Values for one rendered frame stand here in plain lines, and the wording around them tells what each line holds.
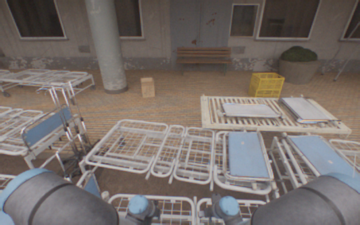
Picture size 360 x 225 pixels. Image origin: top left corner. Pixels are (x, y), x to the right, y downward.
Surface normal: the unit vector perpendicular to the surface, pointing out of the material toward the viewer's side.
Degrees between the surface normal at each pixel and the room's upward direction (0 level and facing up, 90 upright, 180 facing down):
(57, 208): 25
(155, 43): 90
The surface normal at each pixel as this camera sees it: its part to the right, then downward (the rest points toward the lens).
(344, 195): 0.10, -0.72
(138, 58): -0.05, 0.50
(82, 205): 0.60, -0.67
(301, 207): -0.47, -0.73
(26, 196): -0.18, -0.59
